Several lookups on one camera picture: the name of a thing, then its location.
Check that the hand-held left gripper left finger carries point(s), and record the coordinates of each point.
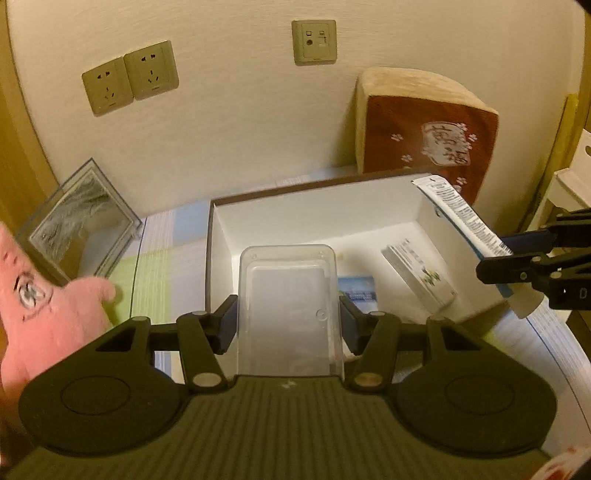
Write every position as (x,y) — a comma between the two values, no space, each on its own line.
(228,323)

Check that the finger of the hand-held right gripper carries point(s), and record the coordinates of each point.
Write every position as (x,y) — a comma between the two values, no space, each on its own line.
(526,241)
(503,272)

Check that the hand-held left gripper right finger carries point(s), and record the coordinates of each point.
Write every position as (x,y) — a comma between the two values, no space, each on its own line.
(347,323)

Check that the blue medicine box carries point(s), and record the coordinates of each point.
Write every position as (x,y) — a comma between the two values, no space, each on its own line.
(358,290)

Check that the clear plastic case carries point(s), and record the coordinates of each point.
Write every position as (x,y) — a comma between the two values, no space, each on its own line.
(286,314)

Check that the white squeeze tube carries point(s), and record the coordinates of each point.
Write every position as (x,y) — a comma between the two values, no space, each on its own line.
(461,212)

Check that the long white carton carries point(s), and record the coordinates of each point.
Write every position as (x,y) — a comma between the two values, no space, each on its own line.
(415,272)

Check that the brown cardboard storage box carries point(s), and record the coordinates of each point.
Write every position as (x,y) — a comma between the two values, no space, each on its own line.
(277,221)

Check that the small white wooden chair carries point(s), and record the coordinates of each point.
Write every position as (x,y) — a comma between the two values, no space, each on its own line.
(577,184)

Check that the brown printed cushion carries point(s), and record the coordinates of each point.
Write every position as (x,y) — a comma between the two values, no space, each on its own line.
(401,129)

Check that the red white printed cloth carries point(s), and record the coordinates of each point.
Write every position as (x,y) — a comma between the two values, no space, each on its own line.
(568,464)

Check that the pink starfish plush toy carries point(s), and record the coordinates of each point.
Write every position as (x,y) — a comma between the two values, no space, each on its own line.
(37,323)

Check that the wooden door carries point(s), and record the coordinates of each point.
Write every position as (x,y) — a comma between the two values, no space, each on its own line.
(11,138)

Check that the clear picture frame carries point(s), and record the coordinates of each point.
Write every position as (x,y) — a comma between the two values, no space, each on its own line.
(83,217)

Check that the beige wall power socket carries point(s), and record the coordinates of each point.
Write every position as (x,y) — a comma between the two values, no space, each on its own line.
(106,87)
(151,69)

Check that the beige wall data socket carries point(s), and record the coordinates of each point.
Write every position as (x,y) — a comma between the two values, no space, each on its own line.
(315,42)

